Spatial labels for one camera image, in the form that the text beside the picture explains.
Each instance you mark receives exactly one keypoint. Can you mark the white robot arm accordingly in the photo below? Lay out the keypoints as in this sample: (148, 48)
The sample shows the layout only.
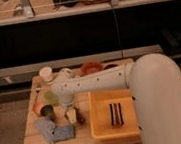
(155, 84)

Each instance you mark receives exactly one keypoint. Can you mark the dark metal can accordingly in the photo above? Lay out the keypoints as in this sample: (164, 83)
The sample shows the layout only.
(48, 112)

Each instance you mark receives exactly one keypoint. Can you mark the blue sponge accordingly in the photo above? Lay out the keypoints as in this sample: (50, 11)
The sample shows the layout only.
(64, 133)

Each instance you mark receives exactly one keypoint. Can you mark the dark red grape bunch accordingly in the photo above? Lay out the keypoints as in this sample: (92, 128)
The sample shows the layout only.
(79, 117)

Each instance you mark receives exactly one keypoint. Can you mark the orange can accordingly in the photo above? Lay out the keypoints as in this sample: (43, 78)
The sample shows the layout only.
(37, 108)

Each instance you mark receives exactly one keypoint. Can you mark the wooden table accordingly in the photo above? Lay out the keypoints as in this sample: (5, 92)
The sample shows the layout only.
(83, 133)

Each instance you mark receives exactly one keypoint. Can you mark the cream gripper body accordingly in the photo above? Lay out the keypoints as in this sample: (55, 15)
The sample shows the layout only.
(71, 115)

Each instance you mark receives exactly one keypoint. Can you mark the blue grey cloth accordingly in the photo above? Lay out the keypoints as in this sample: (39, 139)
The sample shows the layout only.
(46, 129)

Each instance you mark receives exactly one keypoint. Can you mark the yellow plastic bin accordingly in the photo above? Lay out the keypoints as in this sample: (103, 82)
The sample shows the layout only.
(101, 107)

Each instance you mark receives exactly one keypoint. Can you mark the orange bowl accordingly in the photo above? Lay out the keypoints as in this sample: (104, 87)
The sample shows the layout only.
(91, 67)

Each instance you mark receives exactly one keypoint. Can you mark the green plastic cup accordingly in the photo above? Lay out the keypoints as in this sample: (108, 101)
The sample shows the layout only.
(51, 98)

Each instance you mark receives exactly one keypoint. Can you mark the white plastic cup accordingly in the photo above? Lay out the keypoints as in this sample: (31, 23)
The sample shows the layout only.
(46, 75)

